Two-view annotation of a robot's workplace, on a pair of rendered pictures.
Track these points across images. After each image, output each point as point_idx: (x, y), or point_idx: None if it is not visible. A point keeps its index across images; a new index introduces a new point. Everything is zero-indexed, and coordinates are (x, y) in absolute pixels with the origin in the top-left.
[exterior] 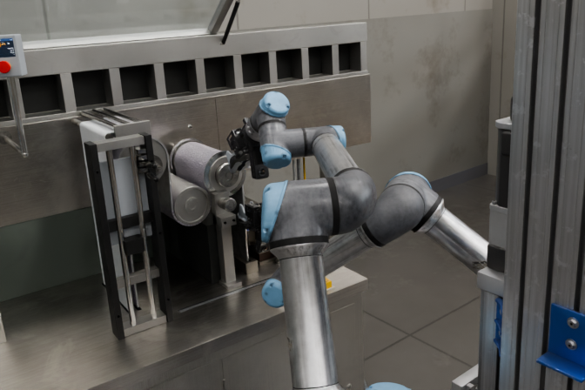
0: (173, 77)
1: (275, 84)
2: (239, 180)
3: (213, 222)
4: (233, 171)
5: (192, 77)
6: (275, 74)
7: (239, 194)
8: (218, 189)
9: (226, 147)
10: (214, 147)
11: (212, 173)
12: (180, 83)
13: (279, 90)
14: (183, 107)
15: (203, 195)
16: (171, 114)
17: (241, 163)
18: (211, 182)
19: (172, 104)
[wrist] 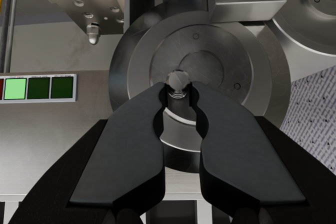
0: (170, 215)
1: (9, 198)
2: (141, 43)
3: None
4: (207, 87)
5: (147, 219)
6: (7, 216)
7: (133, 3)
8: (236, 27)
9: (108, 110)
10: None
11: (258, 90)
12: (161, 205)
13: (4, 188)
14: (173, 183)
15: (285, 18)
16: (192, 175)
17: (209, 164)
18: (262, 57)
19: (189, 189)
